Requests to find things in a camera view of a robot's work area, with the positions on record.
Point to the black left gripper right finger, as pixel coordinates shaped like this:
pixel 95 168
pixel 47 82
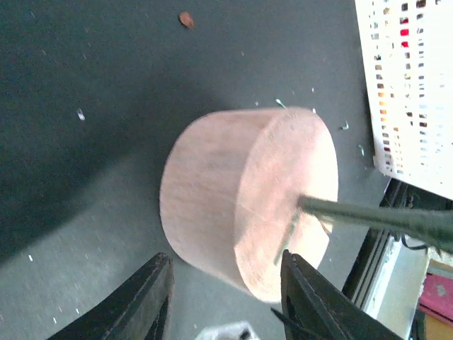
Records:
pixel 313 308

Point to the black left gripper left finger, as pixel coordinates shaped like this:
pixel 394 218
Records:
pixel 140 308

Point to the small green christmas tree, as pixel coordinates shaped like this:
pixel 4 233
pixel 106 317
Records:
pixel 433 227

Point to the brown tree base pot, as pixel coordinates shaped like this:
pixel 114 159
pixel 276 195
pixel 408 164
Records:
pixel 229 193

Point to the white perforated plastic basket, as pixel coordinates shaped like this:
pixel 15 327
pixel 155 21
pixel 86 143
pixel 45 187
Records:
pixel 407 57

